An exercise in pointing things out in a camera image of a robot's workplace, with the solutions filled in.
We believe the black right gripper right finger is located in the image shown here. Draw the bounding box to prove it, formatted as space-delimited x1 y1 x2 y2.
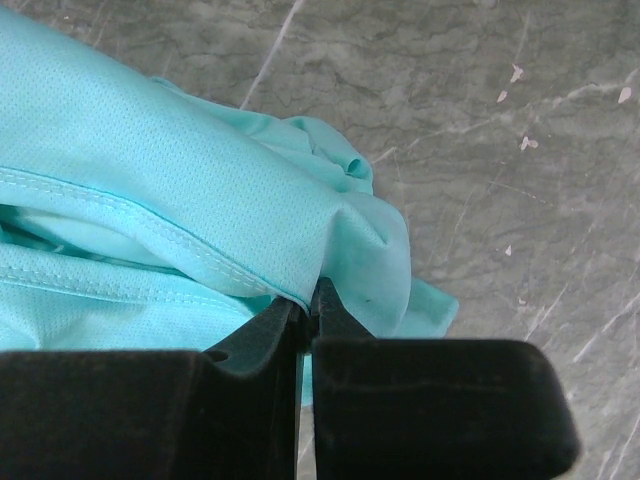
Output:
311 279 581 479

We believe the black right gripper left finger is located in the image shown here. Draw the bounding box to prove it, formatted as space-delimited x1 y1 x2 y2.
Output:
1 299 301 479

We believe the teal t shirt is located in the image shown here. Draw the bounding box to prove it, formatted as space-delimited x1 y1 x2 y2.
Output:
0 7 461 406

